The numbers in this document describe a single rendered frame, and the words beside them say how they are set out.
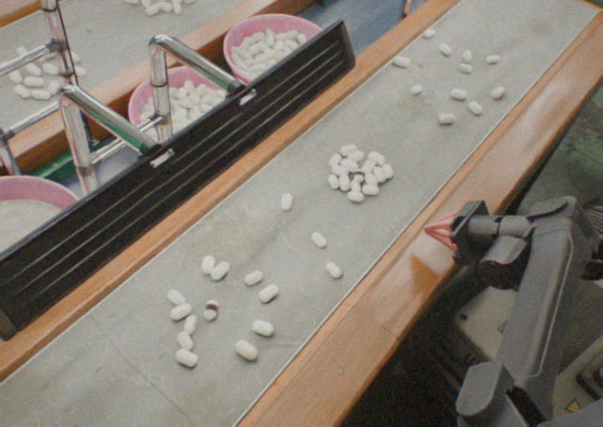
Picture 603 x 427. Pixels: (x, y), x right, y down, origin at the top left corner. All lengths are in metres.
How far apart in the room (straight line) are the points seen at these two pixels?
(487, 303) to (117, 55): 1.01
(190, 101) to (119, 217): 0.66
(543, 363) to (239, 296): 0.52
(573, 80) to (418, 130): 0.43
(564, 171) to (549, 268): 1.75
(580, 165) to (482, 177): 1.37
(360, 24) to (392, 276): 0.86
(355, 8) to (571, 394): 1.11
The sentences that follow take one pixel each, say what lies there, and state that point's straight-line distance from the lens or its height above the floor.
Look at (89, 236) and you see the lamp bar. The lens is 0.70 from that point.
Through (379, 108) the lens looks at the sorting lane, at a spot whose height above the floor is 0.74.
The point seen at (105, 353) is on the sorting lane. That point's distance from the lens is 1.01.
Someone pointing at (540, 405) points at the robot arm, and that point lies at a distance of 0.69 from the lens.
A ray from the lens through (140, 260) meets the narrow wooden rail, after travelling 1.06.
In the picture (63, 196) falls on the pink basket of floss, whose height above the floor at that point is 0.75.
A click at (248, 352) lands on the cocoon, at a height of 0.76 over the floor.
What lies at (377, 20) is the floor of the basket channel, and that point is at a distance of 1.76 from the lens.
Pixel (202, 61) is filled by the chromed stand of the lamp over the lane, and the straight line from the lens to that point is 0.83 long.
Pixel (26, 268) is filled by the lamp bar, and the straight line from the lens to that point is 0.68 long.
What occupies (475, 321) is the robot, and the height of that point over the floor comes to 0.47.
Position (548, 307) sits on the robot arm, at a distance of 0.77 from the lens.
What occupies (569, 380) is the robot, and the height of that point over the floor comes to 0.47.
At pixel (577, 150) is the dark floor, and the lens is 2.68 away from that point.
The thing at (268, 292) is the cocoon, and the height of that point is 0.76.
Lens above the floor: 1.65
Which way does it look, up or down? 51 degrees down
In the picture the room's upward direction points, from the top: 11 degrees clockwise
